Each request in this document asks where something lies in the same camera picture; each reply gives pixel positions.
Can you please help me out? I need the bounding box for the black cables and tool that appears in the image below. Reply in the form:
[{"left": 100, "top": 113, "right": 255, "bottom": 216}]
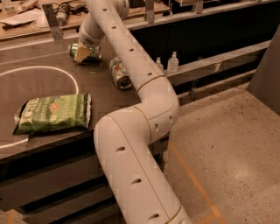
[{"left": 52, "top": 1, "right": 88, "bottom": 28}]

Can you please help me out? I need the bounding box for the clear sanitizer bottle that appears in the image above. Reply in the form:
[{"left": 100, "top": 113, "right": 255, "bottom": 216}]
[
  {"left": 156, "top": 57, "right": 164, "bottom": 71},
  {"left": 167, "top": 52, "right": 179, "bottom": 72}
]

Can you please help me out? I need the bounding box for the green chip bag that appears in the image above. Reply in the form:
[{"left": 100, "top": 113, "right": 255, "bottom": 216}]
[{"left": 13, "top": 94, "right": 91, "bottom": 135}]

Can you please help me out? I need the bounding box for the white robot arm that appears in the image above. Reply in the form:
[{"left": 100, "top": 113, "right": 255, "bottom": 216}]
[{"left": 74, "top": 0, "right": 192, "bottom": 224}]

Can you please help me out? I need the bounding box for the grey metal bracket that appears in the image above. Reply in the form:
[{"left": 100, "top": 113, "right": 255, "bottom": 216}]
[
  {"left": 144, "top": 0, "right": 155, "bottom": 23},
  {"left": 42, "top": 3, "right": 63, "bottom": 41}
]

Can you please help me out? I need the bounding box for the left clear sanitizer bottle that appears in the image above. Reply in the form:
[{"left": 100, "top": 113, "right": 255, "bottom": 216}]
[{"left": 156, "top": 57, "right": 164, "bottom": 71}]

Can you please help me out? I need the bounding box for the grey metal bracket middle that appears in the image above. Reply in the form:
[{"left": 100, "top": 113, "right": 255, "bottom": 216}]
[{"left": 144, "top": 0, "right": 155, "bottom": 23}]

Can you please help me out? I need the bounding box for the right clear sanitizer bottle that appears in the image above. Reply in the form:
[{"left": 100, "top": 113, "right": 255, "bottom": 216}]
[{"left": 167, "top": 52, "right": 179, "bottom": 72}]

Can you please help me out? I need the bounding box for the white green soda can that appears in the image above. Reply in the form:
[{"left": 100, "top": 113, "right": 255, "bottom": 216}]
[{"left": 109, "top": 57, "right": 131, "bottom": 89}]

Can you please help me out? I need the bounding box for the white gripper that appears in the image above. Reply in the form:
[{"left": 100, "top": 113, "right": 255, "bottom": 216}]
[{"left": 73, "top": 14, "right": 105, "bottom": 63}]

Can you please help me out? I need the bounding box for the white paper sheet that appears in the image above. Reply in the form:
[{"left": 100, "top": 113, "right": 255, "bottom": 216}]
[{"left": 0, "top": 9, "right": 48, "bottom": 28}]

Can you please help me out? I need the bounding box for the grey metal bracket left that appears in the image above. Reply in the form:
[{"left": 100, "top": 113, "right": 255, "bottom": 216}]
[{"left": 42, "top": 3, "right": 63, "bottom": 41}]

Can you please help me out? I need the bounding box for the grey table with slats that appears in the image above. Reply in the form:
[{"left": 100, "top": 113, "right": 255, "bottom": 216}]
[{"left": 0, "top": 39, "right": 139, "bottom": 224}]

